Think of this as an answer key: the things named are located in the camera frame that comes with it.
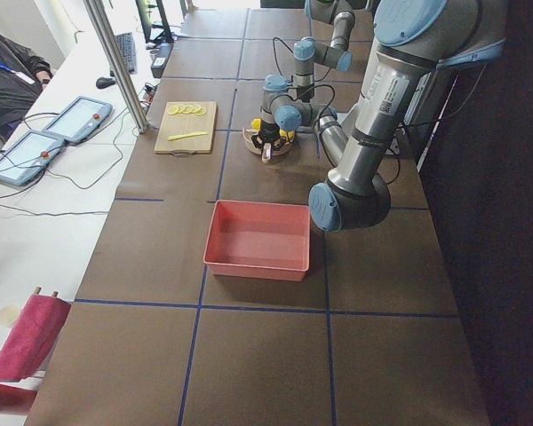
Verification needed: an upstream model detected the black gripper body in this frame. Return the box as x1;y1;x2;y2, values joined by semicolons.
249;123;289;155

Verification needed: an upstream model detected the beige plastic dustpan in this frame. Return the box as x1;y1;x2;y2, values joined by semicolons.
243;128;296;163

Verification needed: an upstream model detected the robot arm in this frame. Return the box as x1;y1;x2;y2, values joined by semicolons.
293;1;355;102
243;1;508;232

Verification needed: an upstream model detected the pink plastic bin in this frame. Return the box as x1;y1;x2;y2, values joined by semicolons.
203;200;310;281

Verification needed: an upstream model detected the bamboo cutting board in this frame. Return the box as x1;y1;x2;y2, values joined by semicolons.
154;101;217;154

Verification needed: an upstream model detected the yellow plastic knife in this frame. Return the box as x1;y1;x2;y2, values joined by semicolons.
167;131;208;141

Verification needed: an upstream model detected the black power box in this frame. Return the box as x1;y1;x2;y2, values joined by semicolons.
150;43;173;79

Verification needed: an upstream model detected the black keyboard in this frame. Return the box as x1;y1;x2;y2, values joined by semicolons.
115;32;137;74

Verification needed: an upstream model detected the black computer mouse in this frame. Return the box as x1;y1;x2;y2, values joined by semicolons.
95;77;115;90

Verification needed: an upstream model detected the far teach pendant tablet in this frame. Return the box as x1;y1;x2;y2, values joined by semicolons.
43;96;113;144

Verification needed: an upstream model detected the teach pendant tablet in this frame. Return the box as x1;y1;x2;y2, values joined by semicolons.
43;96;113;144
0;130;65;187

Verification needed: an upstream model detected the near teach pendant tablet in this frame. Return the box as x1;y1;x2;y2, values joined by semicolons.
0;130;65;187

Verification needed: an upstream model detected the seated person dark jacket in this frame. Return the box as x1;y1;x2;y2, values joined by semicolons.
0;35;53;139

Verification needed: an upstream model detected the red towel roll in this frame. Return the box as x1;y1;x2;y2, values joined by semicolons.
0;294;72;383

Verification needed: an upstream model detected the aluminium frame post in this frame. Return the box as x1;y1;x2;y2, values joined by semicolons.
84;0;149;134

